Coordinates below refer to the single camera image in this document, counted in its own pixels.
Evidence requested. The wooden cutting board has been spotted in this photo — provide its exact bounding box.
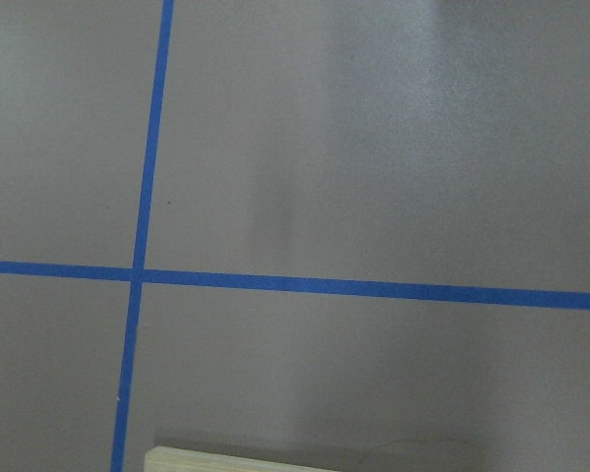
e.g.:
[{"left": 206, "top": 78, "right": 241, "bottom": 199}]
[{"left": 144, "top": 446, "right": 326, "bottom": 472}]

